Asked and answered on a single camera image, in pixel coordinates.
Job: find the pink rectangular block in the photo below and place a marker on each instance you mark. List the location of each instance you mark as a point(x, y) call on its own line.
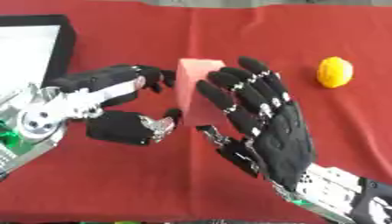
point(196, 90)

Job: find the yellow toy lemon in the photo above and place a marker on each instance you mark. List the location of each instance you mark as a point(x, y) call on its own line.
point(334, 72)

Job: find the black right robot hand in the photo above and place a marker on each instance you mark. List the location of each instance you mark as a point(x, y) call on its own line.
point(280, 137)

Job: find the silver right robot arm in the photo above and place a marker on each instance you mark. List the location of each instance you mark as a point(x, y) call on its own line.
point(342, 195)

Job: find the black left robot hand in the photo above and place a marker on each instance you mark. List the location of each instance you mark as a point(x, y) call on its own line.
point(109, 78)

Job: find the black box with white inside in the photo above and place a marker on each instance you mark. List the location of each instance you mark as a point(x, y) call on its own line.
point(30, 52)

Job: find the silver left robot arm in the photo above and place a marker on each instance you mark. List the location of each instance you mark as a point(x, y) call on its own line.
point(30, 122)

